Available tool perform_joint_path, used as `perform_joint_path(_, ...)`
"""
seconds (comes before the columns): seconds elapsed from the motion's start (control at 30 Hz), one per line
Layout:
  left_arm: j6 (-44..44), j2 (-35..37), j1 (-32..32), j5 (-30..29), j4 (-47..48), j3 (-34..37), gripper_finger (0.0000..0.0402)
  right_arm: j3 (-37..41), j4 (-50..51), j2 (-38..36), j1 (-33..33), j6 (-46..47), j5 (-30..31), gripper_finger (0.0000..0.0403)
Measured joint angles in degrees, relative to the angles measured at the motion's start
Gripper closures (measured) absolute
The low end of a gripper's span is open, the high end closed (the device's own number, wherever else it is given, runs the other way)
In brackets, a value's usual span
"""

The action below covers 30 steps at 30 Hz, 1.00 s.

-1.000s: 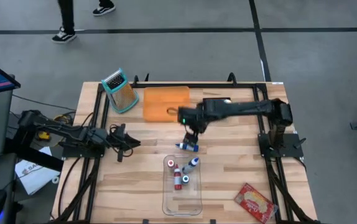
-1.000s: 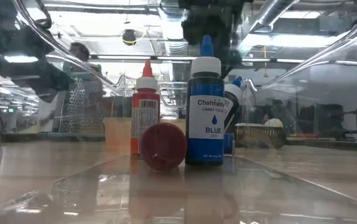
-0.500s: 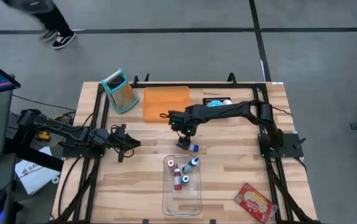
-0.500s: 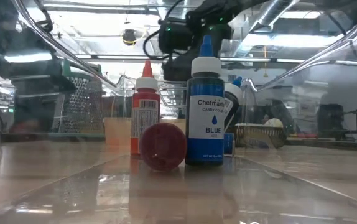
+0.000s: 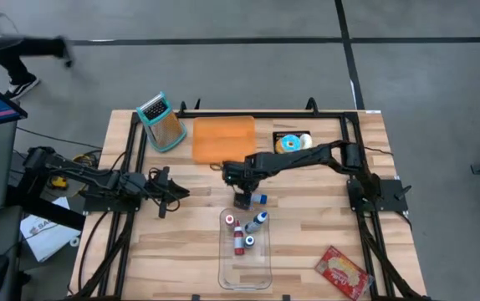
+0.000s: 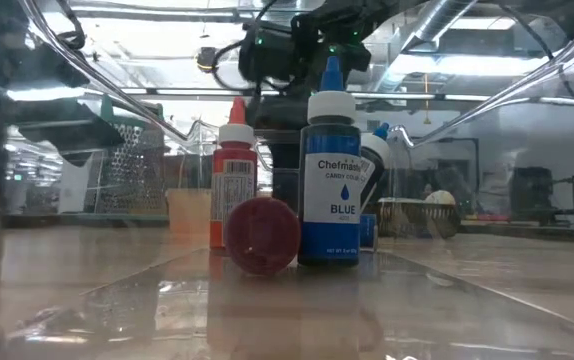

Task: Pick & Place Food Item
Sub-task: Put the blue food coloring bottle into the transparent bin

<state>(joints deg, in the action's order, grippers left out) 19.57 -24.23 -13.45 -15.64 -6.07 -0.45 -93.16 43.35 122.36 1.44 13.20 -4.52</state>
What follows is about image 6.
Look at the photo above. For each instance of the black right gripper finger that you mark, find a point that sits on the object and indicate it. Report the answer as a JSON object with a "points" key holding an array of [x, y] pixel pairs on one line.
{"points": [[267, 112]]}

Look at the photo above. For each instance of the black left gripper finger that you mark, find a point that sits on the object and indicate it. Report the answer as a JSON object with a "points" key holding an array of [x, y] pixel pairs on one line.
{"points": [[99, 140]]}

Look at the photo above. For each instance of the red food colour bottle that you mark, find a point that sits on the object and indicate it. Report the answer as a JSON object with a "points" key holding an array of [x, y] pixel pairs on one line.
{"points": [[262, 235], [232, 170]]}

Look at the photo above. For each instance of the dark bottle blue tip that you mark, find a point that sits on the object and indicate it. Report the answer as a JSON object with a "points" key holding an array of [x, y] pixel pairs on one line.
{"points": [[376, 150]]}

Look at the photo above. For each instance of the white iced donut blue squiggles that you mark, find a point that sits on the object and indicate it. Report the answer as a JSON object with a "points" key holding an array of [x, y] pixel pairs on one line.
{"points": [[440, 198]]}

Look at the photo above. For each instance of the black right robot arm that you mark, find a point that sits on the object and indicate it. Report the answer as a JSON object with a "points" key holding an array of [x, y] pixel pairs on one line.
{"points": [[327, 30]]}

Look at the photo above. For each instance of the metal grater teal rim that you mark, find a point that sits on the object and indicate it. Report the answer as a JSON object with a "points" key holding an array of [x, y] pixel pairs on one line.
{"points": [[132, 170]]}

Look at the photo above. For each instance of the white background panel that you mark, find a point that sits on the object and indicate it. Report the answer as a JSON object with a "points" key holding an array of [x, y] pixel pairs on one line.
{"points": [[74, 185]]}

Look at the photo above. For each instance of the black plastic slotted basket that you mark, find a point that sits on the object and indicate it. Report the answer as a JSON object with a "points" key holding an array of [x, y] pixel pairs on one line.
{"points": [[407, 220]]}

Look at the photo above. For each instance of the ceiling light panel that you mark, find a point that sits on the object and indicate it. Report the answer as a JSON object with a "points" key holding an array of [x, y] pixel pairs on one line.
{"points": [[467, 65]]}

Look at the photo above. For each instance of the clear plastic bin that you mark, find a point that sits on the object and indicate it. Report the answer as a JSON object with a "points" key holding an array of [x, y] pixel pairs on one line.
{"points": [[287, 320]]}

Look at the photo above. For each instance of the black background equipment stand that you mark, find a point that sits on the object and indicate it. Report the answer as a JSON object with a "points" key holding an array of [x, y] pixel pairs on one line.
{"points": [[532, 195]]}

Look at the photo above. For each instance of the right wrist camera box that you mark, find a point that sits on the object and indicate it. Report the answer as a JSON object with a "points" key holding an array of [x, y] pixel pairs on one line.
{"points": [[267, 55]]}

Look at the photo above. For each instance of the silver ribbed ceiling duct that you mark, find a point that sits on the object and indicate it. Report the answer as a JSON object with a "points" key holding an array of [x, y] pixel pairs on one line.
{"points": [[432, 25]]}

